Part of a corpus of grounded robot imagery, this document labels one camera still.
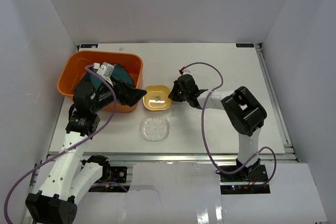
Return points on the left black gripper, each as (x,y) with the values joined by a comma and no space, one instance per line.
(120,92)

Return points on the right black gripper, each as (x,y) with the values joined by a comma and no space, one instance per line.
(173,95)

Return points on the yellow square small plate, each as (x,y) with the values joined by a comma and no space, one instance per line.
(156,98)

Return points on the teal square large plate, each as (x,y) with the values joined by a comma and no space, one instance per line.
(120,74)

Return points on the clear glass round plate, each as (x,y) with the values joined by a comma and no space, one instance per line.
(155,129)

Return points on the dark blue leaf plate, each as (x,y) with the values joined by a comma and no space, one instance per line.
(96,82)

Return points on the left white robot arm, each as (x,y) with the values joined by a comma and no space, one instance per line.
(58,197)

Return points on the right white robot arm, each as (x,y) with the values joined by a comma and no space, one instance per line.
(245,113)

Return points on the orange plastic bin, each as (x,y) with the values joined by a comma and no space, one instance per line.
(70,83)

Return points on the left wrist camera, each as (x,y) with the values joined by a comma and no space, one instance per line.
(105,70)

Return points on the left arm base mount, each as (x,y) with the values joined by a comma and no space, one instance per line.
(114,178)

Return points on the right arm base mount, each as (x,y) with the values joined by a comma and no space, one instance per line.
(243,184)

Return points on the aluminium table frame rail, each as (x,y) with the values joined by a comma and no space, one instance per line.
(223,65)

